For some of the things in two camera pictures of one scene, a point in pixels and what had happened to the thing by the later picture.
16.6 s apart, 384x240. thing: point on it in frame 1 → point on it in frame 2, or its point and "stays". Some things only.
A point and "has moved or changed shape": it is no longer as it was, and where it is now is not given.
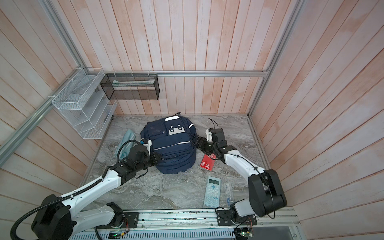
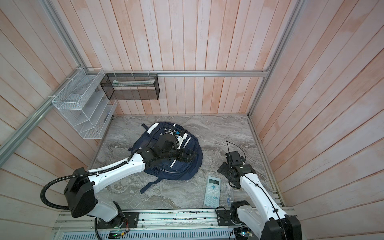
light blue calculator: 212,192 stays
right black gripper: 201,145 → 223,168
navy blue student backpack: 171,137 has moved or changed shape
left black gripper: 155,160 → 187,159
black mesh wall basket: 131,86 stays
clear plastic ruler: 229,197 stays
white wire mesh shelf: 83,102 stays
